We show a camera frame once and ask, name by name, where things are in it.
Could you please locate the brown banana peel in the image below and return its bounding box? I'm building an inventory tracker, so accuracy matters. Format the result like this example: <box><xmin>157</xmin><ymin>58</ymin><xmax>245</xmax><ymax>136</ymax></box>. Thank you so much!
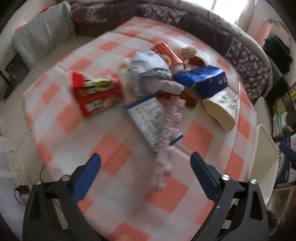
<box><xmin>154</xmin><ymin>90</ymin><xmax>197</xmax><ymax>108</ymax></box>

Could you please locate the black clothes pile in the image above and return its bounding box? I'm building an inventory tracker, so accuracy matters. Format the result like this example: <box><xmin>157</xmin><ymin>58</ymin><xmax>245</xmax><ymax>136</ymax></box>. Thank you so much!
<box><xmin>262</xmin><ymin>36</ymin><xmax>293</xmax><ymax>74</ymax></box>

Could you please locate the white plastic trash bin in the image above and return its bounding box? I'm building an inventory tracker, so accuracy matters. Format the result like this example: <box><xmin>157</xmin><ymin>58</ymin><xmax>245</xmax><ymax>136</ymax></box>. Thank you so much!
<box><xmin>248</xmin><ymin>124</ymin><xmax>278</xmax><ymax>204</ymax></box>

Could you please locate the wooden bookshelf with books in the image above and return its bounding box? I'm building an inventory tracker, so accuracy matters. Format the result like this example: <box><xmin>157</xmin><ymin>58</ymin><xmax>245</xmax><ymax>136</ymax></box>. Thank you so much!
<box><xmin>272</xmin><ymin>83</ymin><xmax>295</xmax><ymax>143</ymax></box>

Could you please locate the brown peel near tissue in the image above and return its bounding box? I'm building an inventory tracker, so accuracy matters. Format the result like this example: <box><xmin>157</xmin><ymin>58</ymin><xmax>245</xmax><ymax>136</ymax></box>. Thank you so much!
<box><xmin>188</xmin><ymin>55</ymin><xmax>206</xmax><ymax>67</ymax></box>

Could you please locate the white paper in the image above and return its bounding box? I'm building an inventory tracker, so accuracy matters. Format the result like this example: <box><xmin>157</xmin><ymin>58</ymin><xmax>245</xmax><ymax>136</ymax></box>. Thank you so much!
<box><xmin>117</xmin><ymin>49</ymin><xmax>173</xmax><ymax>97</ymax></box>

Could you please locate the blue white carton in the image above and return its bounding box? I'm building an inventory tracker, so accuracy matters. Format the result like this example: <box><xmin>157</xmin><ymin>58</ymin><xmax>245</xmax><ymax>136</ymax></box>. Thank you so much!
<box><xmin>125</xmin><ymin>94</ymin><xmax>183</xmax><ymax>153</ymax></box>

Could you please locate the crumpled tissue ball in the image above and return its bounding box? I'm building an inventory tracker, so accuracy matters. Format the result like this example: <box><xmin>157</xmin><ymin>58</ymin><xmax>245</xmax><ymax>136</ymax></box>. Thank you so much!
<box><xmin>181</xmin><ymin>46</ymin><xmax>197</xmax><ymax>60</ymax></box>

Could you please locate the red torn snack box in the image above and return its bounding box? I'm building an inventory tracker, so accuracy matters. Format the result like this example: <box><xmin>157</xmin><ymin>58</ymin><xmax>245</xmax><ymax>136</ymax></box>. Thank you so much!
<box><xmin>68</xmin><ymin>72</ymin><xmax>124</xmax><ymax>117</ymax></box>

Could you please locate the grey checkered cushion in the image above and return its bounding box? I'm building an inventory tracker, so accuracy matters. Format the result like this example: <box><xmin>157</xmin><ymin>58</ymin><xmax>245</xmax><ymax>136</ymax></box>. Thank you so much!
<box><xmin>12</xmin><ymin>1</ymin><xmax>76</xmax><ymax>70</ymax></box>

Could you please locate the pink white checkered mat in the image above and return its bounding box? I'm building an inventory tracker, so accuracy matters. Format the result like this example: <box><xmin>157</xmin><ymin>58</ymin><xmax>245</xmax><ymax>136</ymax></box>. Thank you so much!
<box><xmin>23</xmin><ymin>17</ymin><xmax>257</xmax><ymax>240</ymax></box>

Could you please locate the black small box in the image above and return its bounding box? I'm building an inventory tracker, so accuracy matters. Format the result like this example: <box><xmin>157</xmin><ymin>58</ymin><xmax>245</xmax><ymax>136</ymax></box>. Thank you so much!
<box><xmin>5</xmin><ymin>53</ymin><xmax>29</xmax><ymax>84</ymax></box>

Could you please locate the white paper cup green print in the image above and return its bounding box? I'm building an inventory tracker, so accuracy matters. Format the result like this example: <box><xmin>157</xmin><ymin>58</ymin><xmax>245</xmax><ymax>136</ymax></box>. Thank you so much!
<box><xmin>202</xmin><ymin>90</ymin><xmax>240</xmax><ymax>132</ymax></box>

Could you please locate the pink fuzzy strip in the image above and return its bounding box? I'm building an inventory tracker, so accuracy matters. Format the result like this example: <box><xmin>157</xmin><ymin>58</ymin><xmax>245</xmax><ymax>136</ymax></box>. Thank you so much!
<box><xmin>151</xmin><ymin>80</ymin><xmax>186</xmax><ymax>191</ymax></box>

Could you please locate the blue milk carton box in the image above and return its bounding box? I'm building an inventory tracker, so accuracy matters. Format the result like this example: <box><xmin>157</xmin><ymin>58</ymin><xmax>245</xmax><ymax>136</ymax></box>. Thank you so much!
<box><xmin>175</xmin><ymin>65</ymin><xmax>228</xmax><ymax>97</ymax></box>

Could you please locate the purple patterned bed quilt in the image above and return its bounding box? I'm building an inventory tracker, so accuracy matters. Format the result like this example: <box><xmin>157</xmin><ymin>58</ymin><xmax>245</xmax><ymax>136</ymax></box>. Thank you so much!
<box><xmin>71</xmin><ymin>1</ymin><xmax>273</xmax><ymax>102</ymax></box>

